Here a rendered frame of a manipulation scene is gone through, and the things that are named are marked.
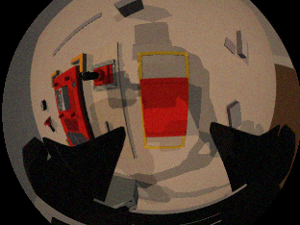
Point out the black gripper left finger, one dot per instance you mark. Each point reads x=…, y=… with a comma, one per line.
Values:
x=93, y=162

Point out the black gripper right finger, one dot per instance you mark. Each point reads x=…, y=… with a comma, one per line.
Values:
x=240, y=151

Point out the small black and white toy wheel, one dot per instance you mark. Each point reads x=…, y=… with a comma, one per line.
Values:
x=43, y=105

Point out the yellow rectangular outline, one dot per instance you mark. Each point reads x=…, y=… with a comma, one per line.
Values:
x=139, y=59

